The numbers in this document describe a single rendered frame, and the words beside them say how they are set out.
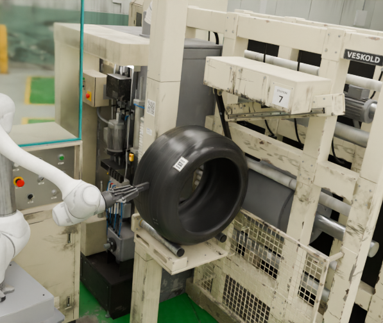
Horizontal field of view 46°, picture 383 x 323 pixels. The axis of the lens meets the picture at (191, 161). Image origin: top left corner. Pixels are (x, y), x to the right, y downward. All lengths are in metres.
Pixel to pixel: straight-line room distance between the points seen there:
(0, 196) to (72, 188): 0.52
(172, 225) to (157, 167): 0.28
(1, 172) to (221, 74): 1.13
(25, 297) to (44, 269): 0.61
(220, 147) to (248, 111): 0.34
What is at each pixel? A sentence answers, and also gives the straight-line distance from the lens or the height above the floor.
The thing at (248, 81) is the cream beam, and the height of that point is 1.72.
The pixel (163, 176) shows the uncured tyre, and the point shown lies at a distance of 2.03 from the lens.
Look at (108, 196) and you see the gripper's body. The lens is 1.97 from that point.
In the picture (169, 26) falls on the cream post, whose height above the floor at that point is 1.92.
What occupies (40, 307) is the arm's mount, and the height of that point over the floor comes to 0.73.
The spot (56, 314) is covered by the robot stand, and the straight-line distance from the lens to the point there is 2.27.
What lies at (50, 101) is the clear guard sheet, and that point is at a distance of 2.43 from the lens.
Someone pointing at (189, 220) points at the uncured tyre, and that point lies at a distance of 2.50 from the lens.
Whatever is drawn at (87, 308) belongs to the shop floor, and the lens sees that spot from 3.33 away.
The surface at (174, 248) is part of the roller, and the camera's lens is 2.25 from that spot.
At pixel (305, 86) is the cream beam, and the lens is 2.04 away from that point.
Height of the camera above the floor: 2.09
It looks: 21 degrees down
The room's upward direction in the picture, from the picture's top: 6 degrees clockwise
